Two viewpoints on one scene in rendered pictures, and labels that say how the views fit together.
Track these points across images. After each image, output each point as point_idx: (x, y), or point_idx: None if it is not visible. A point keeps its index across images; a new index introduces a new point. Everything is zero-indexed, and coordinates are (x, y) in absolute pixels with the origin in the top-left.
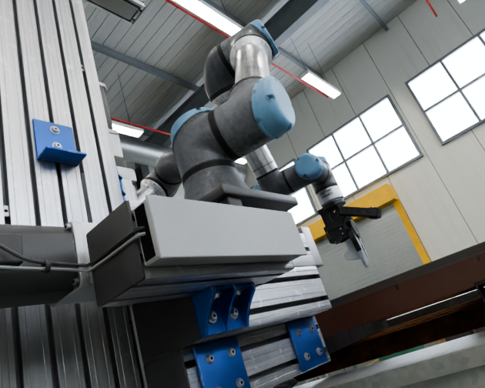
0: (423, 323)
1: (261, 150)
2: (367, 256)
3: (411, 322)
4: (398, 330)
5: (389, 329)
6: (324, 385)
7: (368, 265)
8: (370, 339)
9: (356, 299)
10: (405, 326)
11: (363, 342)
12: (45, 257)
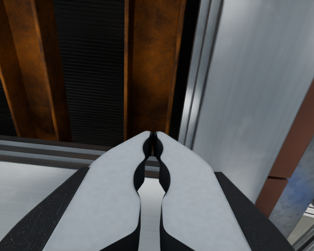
0: (185, 12)
1: None
2: (137, 140)
3: None
4: (178, 64)
5: (9, 99)
6: None
7: (148, 131)
8: (171, 112)
9: None
10: (47, 62)
11: (170, 123)
12: None
